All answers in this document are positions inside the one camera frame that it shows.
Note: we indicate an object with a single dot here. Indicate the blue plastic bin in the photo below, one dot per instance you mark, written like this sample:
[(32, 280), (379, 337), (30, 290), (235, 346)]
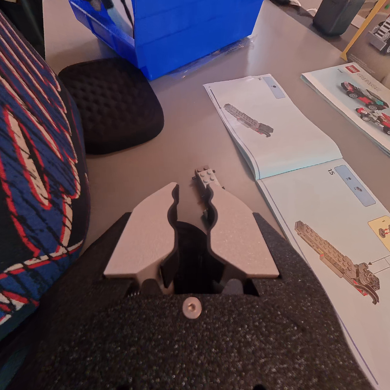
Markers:
[(182, 30)]

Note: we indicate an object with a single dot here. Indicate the dark green cylindrical container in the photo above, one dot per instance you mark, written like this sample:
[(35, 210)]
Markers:
[(338, 15)]

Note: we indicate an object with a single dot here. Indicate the black padded chair armrest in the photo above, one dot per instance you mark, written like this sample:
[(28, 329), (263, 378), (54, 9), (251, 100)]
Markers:
[(112, 103)]

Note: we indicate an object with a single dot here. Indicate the grey and black lego build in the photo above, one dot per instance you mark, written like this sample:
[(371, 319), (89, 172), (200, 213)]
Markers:
[(205, 175)]

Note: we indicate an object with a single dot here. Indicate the yellow lego set box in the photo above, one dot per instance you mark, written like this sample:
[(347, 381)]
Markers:
[(374, 36)]

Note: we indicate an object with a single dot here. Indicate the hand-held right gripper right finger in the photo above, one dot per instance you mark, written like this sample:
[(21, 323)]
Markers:
[(243, 240)]

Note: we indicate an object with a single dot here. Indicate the closed lego instruction booklet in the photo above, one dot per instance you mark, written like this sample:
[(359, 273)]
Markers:
[(329, 82)]

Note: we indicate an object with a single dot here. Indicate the open lego instruction booklet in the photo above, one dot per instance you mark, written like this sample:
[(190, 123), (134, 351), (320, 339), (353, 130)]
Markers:
[(289, 137)]

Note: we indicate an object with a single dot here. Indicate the person's patterned knit sweater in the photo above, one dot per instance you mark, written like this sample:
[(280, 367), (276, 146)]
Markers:
[(36, 182)]

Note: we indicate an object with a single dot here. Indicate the clear plastic bag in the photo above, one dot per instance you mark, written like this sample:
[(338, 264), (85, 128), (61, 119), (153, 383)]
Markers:
[(231, 50)]

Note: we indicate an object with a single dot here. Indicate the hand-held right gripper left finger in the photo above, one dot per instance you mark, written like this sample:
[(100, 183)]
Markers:
[(143, 240)]

